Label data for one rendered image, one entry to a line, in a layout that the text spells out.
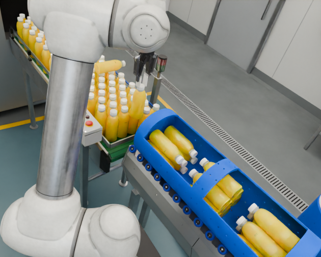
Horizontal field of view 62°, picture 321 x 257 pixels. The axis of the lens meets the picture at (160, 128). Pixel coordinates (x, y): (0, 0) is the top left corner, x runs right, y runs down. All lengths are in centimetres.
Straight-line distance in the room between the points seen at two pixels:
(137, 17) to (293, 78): 424
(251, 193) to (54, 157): 92
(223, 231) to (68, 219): 61
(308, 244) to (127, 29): 92
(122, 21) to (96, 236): 55
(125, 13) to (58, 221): 55
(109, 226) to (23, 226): 23
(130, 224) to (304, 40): 415
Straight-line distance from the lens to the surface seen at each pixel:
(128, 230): 78
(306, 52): 460
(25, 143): 291
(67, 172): 76
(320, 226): 161
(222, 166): 116
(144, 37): 60
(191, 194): 117
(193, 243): 136
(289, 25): 472
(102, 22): 64
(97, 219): 79
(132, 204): 181
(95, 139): 143
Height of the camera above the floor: 202
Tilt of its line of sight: 40 degrees down
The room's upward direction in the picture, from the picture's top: 14 degrees clockwise
